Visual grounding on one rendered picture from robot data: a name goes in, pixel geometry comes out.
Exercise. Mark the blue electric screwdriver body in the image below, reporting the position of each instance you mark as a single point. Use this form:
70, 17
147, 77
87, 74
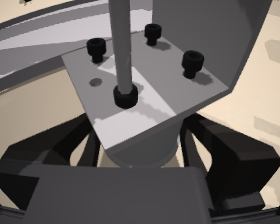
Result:
119, 12

